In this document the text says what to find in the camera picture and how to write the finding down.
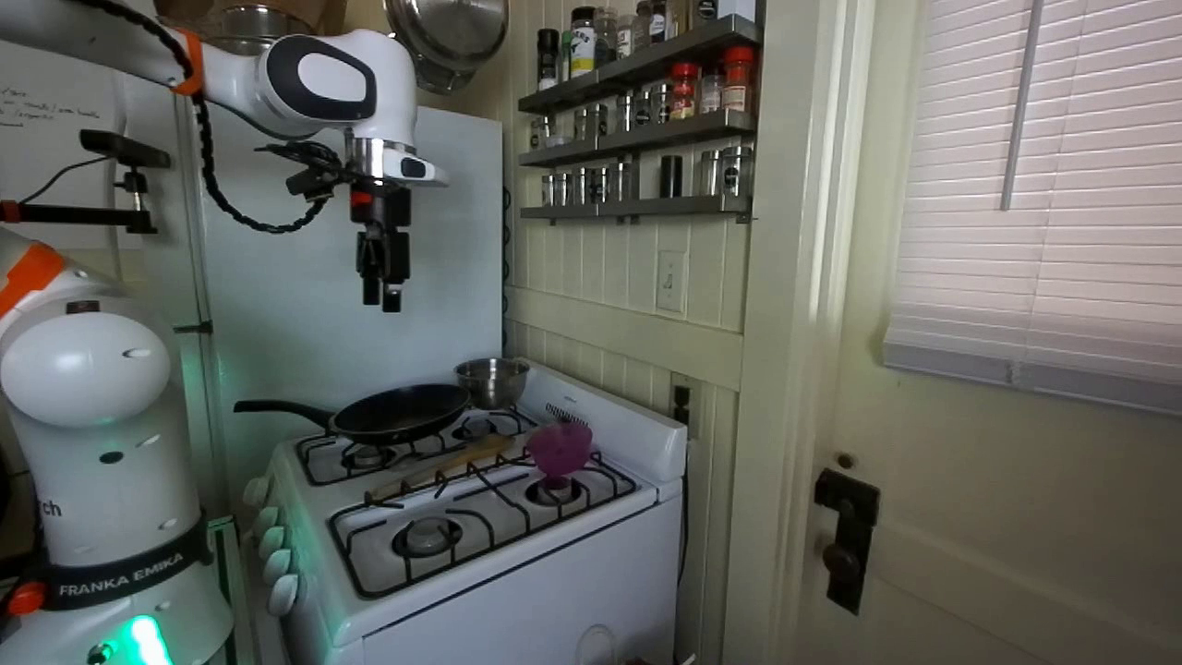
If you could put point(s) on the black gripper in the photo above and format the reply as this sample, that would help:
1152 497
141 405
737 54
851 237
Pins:
386 243

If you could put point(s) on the silver metal bowl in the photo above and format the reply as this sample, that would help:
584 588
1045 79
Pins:
493 381

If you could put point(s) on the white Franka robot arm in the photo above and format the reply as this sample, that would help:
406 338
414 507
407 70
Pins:
111 494

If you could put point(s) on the black frying pan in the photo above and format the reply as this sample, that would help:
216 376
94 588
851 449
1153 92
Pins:
392 416

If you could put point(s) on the hanging steel pan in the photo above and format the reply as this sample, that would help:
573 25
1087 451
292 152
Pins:
450 30

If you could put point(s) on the white board panel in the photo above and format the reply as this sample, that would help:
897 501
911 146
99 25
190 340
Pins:
283 318

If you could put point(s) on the black stove grate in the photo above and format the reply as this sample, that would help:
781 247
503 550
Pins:
355 470

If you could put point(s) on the white stove knob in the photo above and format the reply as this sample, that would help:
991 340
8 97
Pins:
286 597
280 568
258 494
272 539

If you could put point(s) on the metal spice rack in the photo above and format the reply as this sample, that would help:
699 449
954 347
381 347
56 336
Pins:
641 210

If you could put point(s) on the white gas stove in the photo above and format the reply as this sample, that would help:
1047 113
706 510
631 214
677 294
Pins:
493 545
556 594

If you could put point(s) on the dark spice bottle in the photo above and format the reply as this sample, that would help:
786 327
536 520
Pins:
550 62

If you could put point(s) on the small dark spice jar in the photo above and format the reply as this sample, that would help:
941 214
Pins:
672 177

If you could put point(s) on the large white spice bottle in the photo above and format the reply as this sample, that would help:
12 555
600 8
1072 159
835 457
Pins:
583 45

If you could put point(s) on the red spice jar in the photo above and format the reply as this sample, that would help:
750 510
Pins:
686 93
737 82

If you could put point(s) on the white paper sheet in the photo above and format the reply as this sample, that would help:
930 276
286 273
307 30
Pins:
60 113

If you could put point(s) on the glass spice jar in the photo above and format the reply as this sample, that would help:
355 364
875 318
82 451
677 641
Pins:
737 172

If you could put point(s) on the black door lock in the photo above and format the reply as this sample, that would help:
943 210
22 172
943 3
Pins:
851 540

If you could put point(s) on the white blind wand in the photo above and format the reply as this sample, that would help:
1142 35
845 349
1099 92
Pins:
1020 113

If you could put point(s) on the white door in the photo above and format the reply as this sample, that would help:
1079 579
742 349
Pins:
1010 529

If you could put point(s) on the white window blind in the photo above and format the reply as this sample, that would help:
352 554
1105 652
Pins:
1085 247

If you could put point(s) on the white light switch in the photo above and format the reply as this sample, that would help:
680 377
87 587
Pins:
672 283

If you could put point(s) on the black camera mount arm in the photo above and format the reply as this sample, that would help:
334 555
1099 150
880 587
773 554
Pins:
125 150

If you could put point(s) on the black wall plug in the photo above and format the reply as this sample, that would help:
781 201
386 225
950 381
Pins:
680 405

